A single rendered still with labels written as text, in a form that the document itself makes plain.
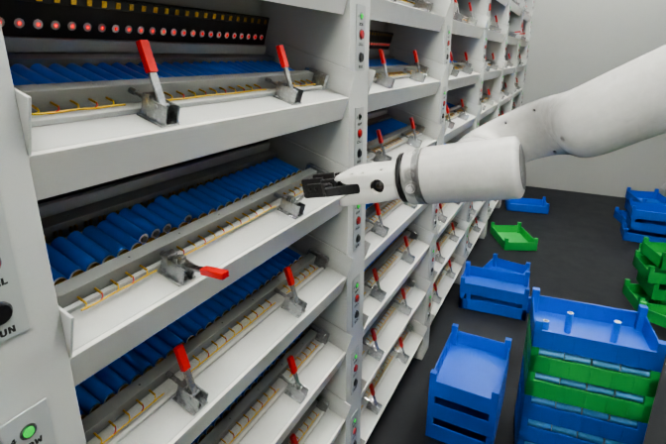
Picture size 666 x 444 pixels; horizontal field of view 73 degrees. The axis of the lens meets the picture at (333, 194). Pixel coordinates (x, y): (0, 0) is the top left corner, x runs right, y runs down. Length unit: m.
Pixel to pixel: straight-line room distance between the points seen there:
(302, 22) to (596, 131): 0.58
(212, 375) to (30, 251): 0.38
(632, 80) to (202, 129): 0.48
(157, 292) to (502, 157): 0.46
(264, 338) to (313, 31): 0.58
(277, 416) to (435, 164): 0.58
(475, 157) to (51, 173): 0.47
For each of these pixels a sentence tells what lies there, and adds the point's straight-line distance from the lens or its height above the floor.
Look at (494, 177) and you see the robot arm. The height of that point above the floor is 1.01.
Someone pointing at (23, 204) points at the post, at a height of 1.04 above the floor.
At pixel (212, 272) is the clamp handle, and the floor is 0.92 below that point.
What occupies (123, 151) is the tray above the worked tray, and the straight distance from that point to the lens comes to 0.50.
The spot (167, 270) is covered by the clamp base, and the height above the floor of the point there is 0.91.
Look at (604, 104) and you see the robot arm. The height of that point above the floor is 1.11.
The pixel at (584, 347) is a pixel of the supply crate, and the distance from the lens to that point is 1.41.
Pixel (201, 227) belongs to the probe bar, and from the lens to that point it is 0.66.
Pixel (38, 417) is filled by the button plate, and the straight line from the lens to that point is 0.52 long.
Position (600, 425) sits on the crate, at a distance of 1.56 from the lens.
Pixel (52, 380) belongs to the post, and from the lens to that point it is 0.51.
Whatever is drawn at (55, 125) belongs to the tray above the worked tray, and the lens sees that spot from 0.51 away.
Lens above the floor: 1.16
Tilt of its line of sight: 17 degrees down
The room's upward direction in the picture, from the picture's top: straight up
